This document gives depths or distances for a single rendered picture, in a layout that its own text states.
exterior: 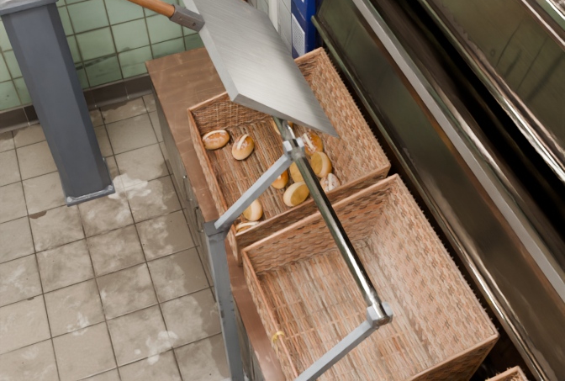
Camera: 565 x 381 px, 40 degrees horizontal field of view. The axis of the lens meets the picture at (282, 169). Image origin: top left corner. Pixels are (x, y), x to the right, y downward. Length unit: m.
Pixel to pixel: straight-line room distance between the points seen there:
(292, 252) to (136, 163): 1.32
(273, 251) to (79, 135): 1.13
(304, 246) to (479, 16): 0.94
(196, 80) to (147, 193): 0.64
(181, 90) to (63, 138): 0.52
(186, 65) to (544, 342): 1.72
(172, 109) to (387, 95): 0.90
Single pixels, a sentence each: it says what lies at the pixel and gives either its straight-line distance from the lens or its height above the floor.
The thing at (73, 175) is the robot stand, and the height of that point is 0.16.
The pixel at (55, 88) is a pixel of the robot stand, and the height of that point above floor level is 0.62.
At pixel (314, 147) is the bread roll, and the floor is 0.64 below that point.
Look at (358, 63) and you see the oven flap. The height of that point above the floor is 0.98.
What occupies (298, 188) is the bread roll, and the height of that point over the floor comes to 0.65.
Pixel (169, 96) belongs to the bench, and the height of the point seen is 0.58.
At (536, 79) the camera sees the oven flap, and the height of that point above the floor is 1.53.
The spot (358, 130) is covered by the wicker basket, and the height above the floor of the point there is 0.81.
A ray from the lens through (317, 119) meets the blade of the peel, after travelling 2.02.
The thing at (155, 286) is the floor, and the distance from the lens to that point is 3.05.
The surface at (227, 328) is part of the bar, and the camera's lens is 2.35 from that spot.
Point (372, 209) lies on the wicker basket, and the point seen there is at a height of 0.73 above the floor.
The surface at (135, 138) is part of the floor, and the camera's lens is 3.55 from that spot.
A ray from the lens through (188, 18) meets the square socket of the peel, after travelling 1.94.
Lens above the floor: 2.52
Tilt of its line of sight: 49 degrees down
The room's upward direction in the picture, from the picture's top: 3 degrees counter-clockwise
